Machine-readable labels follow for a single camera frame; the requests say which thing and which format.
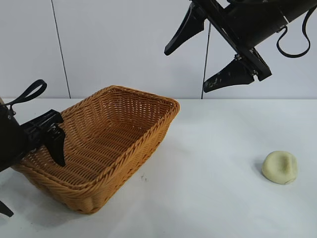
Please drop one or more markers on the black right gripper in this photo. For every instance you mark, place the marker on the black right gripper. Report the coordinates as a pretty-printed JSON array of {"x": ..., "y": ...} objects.
[{"x": 255, "y": 22}]

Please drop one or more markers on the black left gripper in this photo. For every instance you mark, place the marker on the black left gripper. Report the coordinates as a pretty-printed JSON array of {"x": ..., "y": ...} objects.
[{"x": 12, "y": 138}]

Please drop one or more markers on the brown woven wicker basket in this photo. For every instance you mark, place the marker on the brown woven wicker basket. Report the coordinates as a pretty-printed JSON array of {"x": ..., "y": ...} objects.
[{"x": 111, "y": 148}]

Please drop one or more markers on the pale yellow egg yolk pastry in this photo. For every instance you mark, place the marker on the pale yellow egg yolk pastry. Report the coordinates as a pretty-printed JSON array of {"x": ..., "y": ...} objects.
[{"x": 277, "y": 168}]

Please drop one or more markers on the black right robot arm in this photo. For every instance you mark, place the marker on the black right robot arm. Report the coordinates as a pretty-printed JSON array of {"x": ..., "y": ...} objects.
[{"x": 299, "y": 6}]

